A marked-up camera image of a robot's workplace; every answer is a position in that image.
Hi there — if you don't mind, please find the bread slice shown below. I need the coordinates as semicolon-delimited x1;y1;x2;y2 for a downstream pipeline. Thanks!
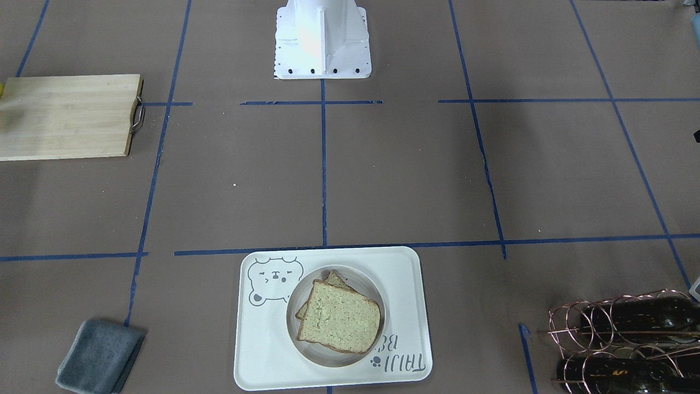
295;271;358;320
296;293;382;354

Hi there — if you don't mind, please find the white round plate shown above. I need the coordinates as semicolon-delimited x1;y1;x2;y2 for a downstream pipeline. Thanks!
287;265;385;368

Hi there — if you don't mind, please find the cream bear serving tray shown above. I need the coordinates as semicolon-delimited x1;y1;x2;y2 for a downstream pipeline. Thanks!
233;246;433;391

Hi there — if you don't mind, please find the green wine bottle near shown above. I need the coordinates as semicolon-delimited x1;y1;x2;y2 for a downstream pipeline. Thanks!
556;356;699;393

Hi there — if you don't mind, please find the green wine bottle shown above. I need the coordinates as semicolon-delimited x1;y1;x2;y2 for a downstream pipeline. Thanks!
556;356;699;393
580;295;699;345

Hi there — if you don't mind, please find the grey folded cloth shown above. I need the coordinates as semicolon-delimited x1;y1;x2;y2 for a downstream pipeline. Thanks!
55;319;145;393

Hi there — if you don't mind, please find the wooden cutting board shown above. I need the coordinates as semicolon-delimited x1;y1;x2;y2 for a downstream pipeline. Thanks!
1;74;143;161

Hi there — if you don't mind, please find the green wine bottle middle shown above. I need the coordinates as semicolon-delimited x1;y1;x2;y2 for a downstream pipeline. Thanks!
580;295;699;345

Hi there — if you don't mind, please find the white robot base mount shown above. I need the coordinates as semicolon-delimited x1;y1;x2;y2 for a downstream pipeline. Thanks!
273;1;372;80

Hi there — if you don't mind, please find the copper wire bottle rack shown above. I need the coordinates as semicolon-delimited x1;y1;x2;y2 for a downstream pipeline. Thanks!
545;289;699;393

